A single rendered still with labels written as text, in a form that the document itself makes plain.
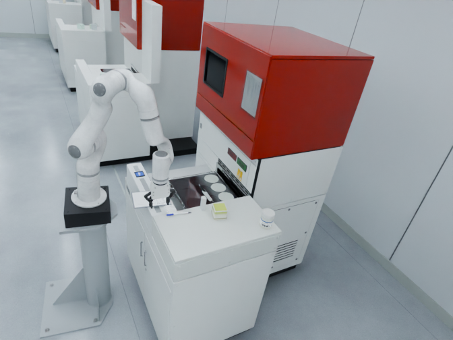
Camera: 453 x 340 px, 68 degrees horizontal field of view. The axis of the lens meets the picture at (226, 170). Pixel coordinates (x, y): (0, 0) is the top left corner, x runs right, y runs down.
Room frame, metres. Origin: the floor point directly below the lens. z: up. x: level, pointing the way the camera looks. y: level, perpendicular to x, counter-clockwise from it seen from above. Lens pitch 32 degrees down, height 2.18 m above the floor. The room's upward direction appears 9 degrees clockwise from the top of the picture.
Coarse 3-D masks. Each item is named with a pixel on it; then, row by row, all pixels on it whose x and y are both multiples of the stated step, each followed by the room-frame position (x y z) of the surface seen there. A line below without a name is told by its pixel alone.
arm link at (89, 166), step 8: (104, 136) 1.56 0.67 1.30; (96, 144) 1.48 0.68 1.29; (104, 144) 1.55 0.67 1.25; (96, 152) 1.52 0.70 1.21; (80, 160) 1.48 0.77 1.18; (88, 160) 1.48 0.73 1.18; (96, 160) 1.50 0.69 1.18; (80, 168) 1.44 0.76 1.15; (88, 168) 1.45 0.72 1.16; (96, 168) 1.48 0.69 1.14; (88, 176) 1.44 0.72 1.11
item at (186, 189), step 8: (192, 176) 1.91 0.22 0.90; (200, 176) 1.93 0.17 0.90; (176, 184) 1.79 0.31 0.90; (184, 184) 1.80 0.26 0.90; (192, 184) 1.82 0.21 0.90; (200, 184) 1.83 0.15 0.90; (208, 184) 1.85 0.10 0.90; (224, 184) 1.88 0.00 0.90; (184, 192) 1.72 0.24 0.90; (192, 192) 1.73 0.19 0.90; (200, 192) 1.74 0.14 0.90; (208, 192) 1.76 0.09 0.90; (216, 192) 1.77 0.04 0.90; (232, 192) 1.80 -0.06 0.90; (184, 200) 1.63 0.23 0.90; (192, 200) 1.65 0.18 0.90; (200, 200) 1.66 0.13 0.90; (208, 200) 1.67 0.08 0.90; (216, 200) 1.69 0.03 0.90
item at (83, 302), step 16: (112, 208) 1.55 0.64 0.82; (64, 224) 1.36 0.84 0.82; (80, 240) 1.44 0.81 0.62; (96, 240) 1.44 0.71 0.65; (96, 256) 1.44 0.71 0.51; (80, 272) 1.47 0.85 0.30; (96, 272) 1.43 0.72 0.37; (48, 288) 1.51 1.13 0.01; (64, 288) 1.53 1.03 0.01; (80, 288) 1.46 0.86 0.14; (96, 288) 1.43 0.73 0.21; (48, 304) 1.39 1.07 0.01; (64, 304) 1.40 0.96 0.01; (80, 304) 1.42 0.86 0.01; (96, 304) 1.42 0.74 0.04; (112, 304) 1.47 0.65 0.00; (48, 320) 1.27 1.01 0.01; (64, 320) 1.29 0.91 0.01; (80, 320) 1.31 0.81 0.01; (96, 320) 1.32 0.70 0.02; (48, 336) 1.18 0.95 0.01
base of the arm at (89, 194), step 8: (80, 176) 1.44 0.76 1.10; (96, 176) 1.48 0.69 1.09; (80, 184) 1.44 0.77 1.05; (88, 184) 1.44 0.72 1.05; (96, 184) 1.48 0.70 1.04; (80, 192) 1.44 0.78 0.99; (88, 192) 1.44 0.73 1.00; (96, 192) 1.48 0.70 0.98; (104, 192) 1.56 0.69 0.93; (72, 200) 1.43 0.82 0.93; (80, 200) 1.45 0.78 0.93; (88, 200) 1.45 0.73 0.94; (96, 200) 1.47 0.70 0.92; (104, 200) 1.49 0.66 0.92
